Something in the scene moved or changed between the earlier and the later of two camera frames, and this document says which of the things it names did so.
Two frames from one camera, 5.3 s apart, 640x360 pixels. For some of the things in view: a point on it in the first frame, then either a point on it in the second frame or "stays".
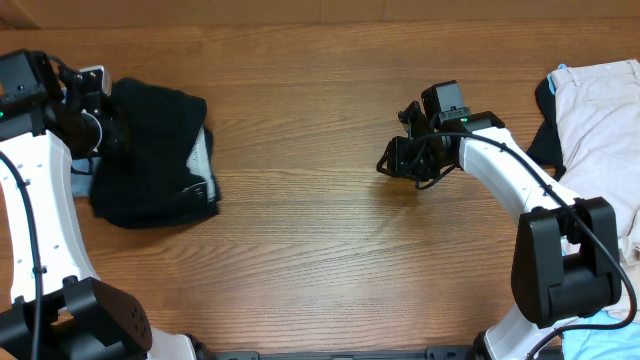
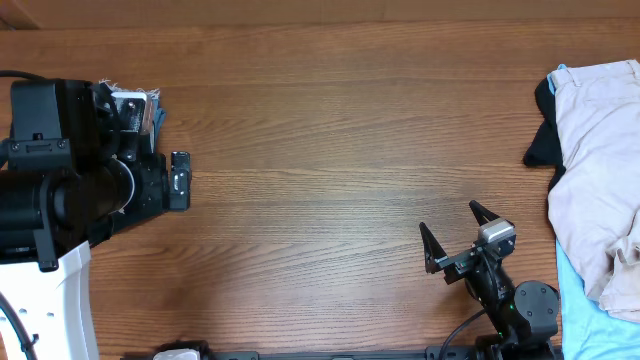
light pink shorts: (598, 113) stays
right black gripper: (400, 157) -> (461, 257)
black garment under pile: (544, 147) stays
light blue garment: (622, 343) stays
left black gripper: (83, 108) -> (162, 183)
